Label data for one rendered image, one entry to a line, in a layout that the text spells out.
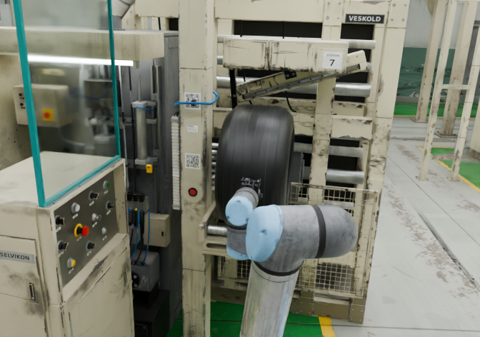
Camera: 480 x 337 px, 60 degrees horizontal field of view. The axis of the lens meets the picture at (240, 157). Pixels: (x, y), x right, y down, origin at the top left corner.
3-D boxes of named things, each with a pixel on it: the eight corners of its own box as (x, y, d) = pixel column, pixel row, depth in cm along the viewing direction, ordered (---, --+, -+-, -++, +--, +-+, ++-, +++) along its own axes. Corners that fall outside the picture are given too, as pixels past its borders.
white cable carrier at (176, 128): (173, 208, 211) (171, 116, 196) (176, 205, 215) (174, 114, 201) (181, 210, 210) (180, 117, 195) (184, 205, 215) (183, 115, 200)
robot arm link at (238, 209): (223, 227, 139) (223, 198, 137) (231, 215, 151) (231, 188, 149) (251, 229, 138) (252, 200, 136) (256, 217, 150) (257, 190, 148)
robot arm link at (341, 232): (376, 200, 89) (288, 223, 154) (320, 201, 87) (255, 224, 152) (381, 256, 87) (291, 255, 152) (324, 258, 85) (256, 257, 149)
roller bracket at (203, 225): (198, 243, 199) (198, 224, 196) (218, 208, 237) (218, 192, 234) (205, 243, 199) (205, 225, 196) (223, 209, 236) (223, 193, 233)
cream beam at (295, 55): (221, 68, 210) (222, 38, 205) (232, 63, 233) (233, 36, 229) (346, 74, 200) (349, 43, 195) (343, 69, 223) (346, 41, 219)
